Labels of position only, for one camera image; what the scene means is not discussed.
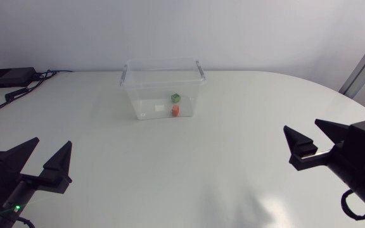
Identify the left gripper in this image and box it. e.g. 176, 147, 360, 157
0, 137, 73, 222

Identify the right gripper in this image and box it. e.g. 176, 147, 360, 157
283, 118, 365, 220

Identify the clear plastic container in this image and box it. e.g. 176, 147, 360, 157
119, 56, 207, 121

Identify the black power brick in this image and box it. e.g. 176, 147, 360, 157
0, 66, 39, 89

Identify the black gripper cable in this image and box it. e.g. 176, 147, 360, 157
15, 216, 37, 228
340, 189, 365, 222

